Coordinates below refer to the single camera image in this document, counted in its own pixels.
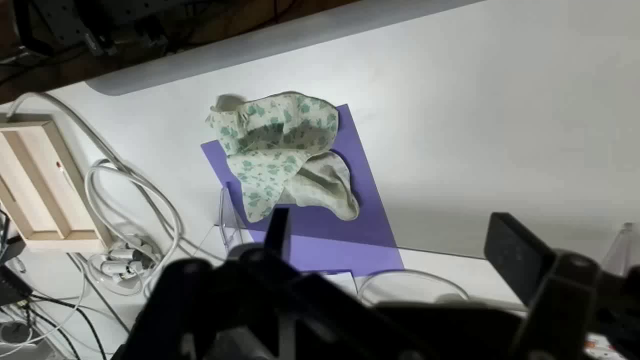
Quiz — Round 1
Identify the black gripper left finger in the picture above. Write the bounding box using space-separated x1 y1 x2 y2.
113 206 429 360

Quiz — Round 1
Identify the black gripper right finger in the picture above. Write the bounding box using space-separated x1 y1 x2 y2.
484 209 640 360

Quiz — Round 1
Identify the white cloth with green flowers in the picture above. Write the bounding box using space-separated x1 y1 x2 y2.
207 89 362 225

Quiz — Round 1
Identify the purple paper sheet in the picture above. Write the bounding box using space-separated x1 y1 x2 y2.
200 101 407 277

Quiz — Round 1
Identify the light wooden tray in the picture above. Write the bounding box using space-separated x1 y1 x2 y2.
0 111 113 253

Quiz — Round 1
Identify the white power strip cable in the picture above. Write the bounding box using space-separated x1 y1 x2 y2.
355 266 473 311

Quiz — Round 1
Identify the white cable adapter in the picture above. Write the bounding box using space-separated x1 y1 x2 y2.
98 240 156 279

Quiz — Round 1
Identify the thick white cable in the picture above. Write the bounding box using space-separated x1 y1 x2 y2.
6 89 226 299

